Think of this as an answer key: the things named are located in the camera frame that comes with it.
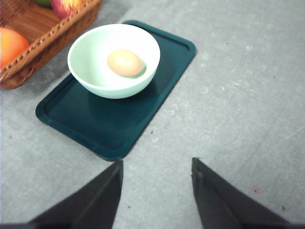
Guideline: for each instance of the brown egg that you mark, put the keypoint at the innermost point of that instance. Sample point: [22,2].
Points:
[126,62]

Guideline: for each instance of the red yellow apple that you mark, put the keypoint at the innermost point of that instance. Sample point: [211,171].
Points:
[64,7]

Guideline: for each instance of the green avocado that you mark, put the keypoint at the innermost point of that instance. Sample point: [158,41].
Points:
[44,3]

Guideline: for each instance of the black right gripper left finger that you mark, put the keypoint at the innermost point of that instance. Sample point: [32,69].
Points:
[93,206]

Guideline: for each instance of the pale green ceramic bowl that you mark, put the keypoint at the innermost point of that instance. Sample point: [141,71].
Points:
[88,57]

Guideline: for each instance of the orange mandarin fruit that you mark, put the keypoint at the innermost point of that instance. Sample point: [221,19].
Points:
[12,46]

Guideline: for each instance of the brown wicker basket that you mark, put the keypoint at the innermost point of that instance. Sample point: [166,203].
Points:
[44,30]

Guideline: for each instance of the dark teal rectangular tray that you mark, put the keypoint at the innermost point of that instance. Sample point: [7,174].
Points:
[113,127]

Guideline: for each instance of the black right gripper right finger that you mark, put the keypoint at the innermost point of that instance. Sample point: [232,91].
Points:
[224,206]

